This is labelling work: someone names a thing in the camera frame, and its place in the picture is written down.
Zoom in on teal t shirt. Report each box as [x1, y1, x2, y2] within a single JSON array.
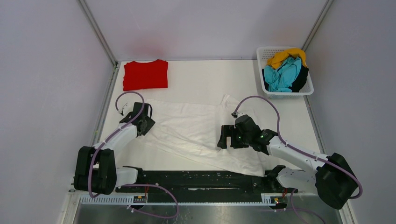
[[262, 57, 302, 92]]

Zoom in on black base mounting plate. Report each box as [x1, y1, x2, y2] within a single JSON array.
[[115, 169, 293, 202]]

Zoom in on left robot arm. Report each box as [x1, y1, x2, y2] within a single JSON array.
[[73, 102, 155, 195]]

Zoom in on white plastic laundry basket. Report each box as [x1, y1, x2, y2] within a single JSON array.
[[256, 46, 314, 99]]

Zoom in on yellow t shirt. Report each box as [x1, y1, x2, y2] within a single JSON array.
[[267, 48, 308, 69]]

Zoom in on black t shirt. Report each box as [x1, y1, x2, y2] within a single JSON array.
[[289, 65, 309, 92]]

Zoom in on white slotted cable duct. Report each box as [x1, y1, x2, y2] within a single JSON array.
[[80, 193, 287, 207]]

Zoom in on red folded t shirt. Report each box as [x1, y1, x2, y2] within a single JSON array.
[[123, 59, 169, 91]]

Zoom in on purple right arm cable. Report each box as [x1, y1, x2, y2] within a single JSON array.
[[232, 95, 363, 224]]

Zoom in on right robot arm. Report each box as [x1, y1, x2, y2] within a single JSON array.
[[217, 114, 359, 210]]

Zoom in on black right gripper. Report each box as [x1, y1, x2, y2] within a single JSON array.
[[217, 125, 251, 148]]

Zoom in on white t shirt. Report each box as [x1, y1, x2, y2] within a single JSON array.
[[132, 95, 266, 176]]

